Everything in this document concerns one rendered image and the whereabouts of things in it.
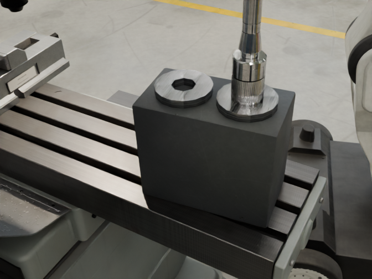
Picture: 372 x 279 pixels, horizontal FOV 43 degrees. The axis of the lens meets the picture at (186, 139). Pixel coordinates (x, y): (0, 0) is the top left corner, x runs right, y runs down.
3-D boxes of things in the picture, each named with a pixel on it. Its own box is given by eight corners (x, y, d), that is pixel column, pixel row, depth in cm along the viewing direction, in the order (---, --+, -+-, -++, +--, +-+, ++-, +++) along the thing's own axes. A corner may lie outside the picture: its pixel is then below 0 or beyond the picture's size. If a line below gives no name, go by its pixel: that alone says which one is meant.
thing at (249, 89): (231, 106, 66) (232, 70, 62) (230, 88, 70) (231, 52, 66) (264, 106, 66) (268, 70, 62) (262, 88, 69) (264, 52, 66)
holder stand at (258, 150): (170, 151, 90) (164, 59, 77) (284, 180, 83) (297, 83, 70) (141, 194, 81) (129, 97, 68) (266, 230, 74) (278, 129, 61)
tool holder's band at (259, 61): (232, 70, 62) (232, 63, 62) (231, 52, 66) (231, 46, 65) (268, 70, 62) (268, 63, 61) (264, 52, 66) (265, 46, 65)
